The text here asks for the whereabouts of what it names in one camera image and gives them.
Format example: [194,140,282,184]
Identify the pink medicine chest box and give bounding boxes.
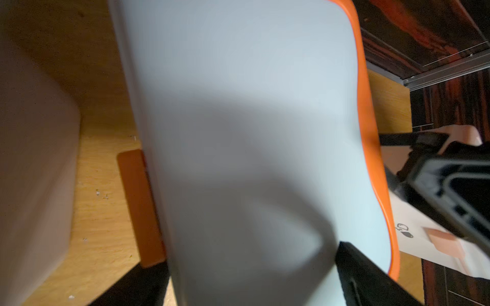
[1,38,80,305]

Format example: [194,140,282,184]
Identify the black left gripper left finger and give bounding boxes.
[89,261,170,306]

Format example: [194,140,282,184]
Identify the white pink first aid box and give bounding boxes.
[380,125,489,279]

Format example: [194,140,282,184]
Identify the aluminium frame rail right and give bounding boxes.
[361,28,489,91]

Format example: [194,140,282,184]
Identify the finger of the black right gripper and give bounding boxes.
[396,154,489,254]
[379,131,449,153]

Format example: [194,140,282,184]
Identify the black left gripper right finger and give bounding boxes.
[335,242,421,306]

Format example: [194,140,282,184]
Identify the white orange handled box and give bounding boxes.
[108,1,400,305]

